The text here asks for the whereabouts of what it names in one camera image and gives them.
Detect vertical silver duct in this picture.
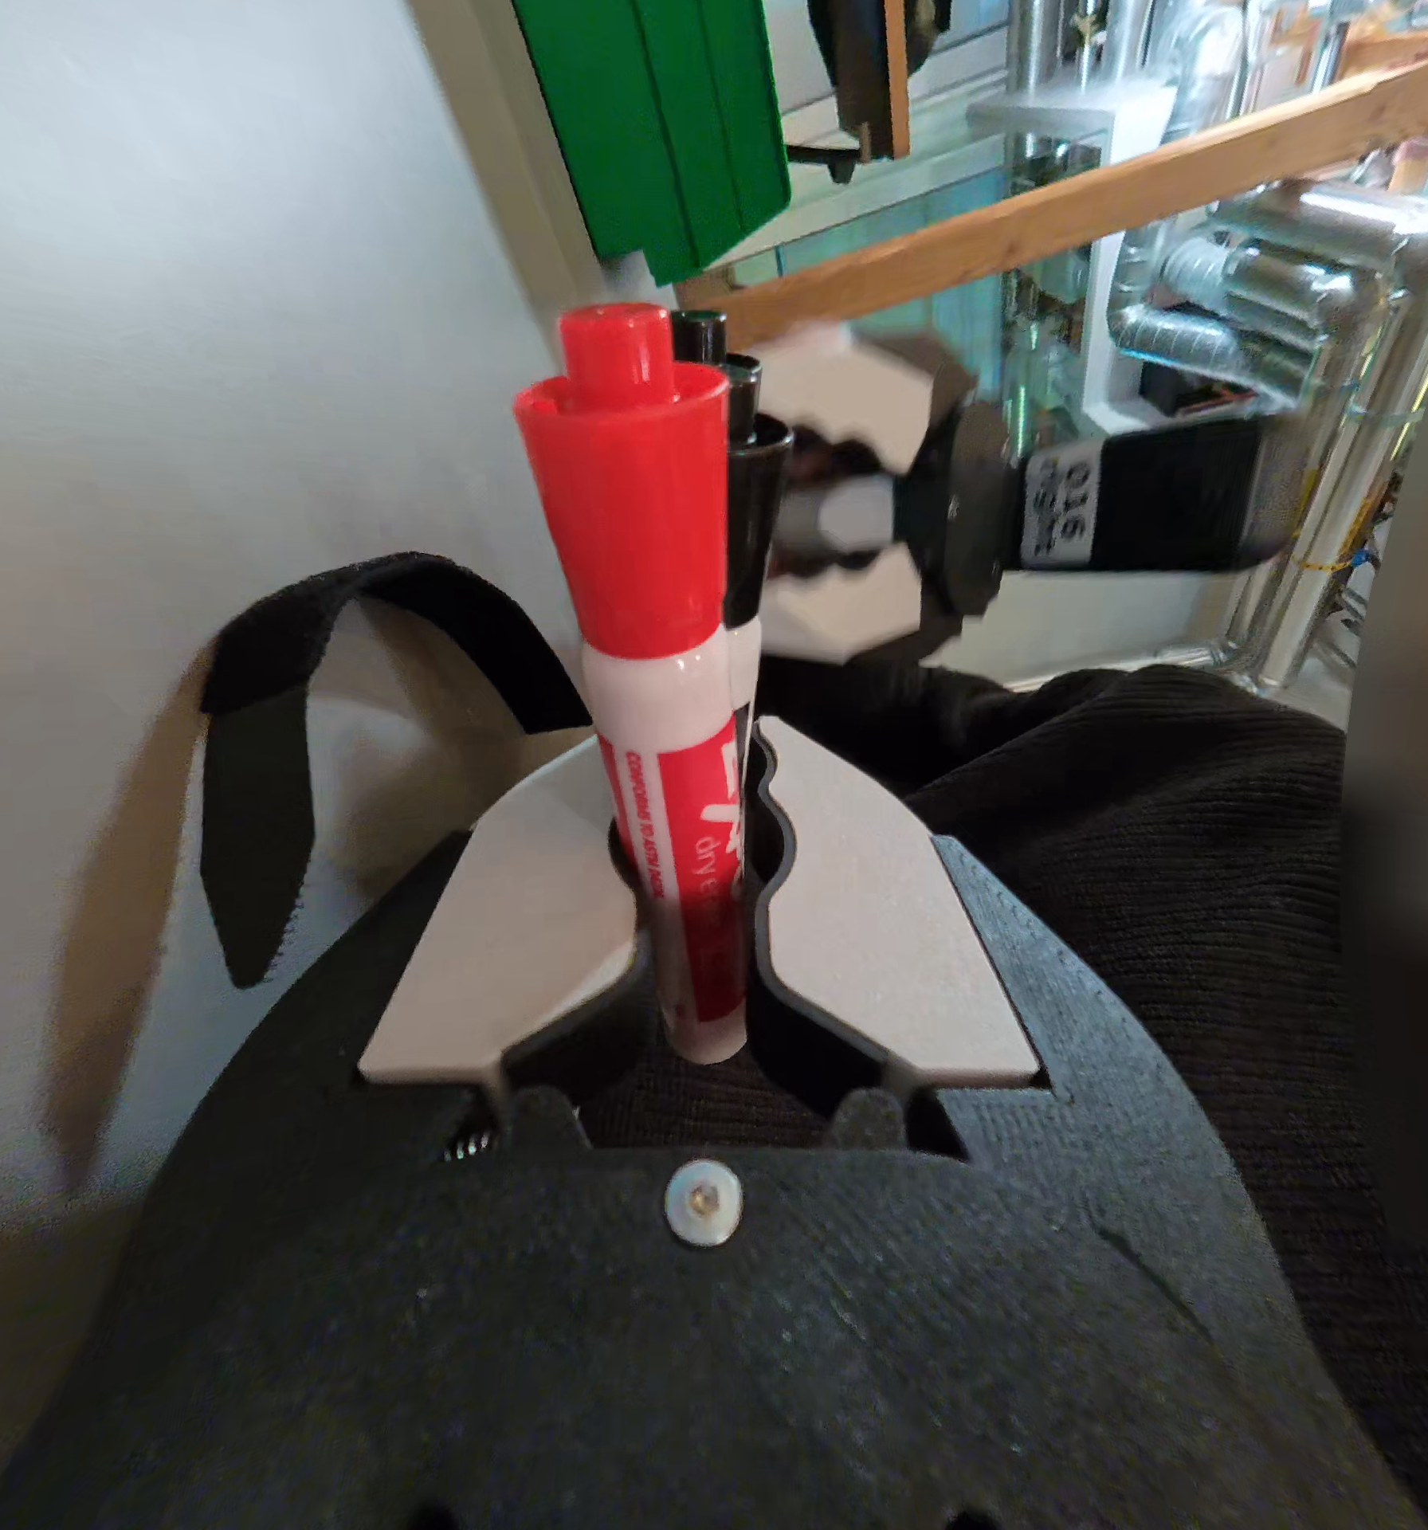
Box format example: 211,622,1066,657
1005,0,1247,158

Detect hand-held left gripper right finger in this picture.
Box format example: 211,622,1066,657
752,714,1043,1087

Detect green plastic bin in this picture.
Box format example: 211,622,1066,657
508,0,795,289

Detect silver ducts bundle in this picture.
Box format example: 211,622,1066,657
1110,196,1384,402

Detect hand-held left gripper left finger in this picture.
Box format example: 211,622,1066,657
356,732,650,1087

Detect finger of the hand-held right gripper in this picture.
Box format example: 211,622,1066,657
742,329,978,474
761,555,924,668

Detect shiny steel pipe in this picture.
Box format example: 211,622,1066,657
1203,72,1428,698

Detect red dry-erase marker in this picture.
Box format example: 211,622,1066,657
513,302,753,1067

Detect person's black sweater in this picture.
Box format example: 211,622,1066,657
575,655,1428,1530

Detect wooden handrail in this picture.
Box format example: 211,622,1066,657
675,45,1428,351

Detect black hook-and-loop strap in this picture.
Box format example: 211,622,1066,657
197,552,599,992

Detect black dry-erase marker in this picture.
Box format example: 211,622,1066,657
720,412,796,725
667,308,766,421

